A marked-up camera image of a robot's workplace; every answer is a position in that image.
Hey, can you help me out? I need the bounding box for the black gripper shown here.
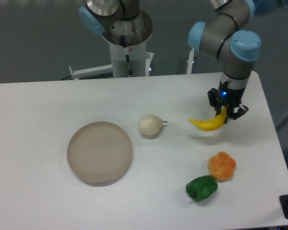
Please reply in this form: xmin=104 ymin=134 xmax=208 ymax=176
xmin=207 ymin=81 xmax=249 ymax=124

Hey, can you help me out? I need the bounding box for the yellow toy banana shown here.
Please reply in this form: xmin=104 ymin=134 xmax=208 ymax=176
xmin=189 ymin=107 xmax=227 ymax=131

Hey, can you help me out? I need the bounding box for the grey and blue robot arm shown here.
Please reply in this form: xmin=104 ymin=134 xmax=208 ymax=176
xmin=78 ymin=0 xmax=261 ymax=120

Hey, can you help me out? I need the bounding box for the orange toy pumpkin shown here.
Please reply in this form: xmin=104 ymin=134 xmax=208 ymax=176
xmin=207 ymin=151 xmax=236 ymax=182

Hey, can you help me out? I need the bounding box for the white toy pear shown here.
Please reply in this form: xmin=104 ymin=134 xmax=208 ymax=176
xmin=138 ymin=114 xmax=168 ymax=138

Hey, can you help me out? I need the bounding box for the green toy bell pepper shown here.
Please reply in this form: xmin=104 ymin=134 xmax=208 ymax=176
xmin=185 ymin=175 xmax=218 ymax=202

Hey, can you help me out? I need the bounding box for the blue plastic bag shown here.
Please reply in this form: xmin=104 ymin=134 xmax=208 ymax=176
xmin=253 ymin=0 xmax=278 ymax=15

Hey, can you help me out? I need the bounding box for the beige round plate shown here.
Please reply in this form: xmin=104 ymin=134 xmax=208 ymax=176
xmin=67 ymin=121 xmax=132 ymax=186

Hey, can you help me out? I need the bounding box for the white upright bracket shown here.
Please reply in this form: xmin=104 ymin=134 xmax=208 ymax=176
xmin=186 ymin=48 xmax=195 ymax=74

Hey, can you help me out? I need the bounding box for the white metal base frame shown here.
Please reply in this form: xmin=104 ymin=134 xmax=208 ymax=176
xmin=61 ymin=51 xmax=154 ymax=80

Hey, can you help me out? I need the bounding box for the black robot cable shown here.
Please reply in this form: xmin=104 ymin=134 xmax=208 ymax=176
xmin=120 ymin=35 xmax=134 ymax=78

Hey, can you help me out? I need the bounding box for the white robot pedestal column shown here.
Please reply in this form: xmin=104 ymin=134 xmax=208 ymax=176
xmin=100 ymin=11 xmax=154 ymax=78

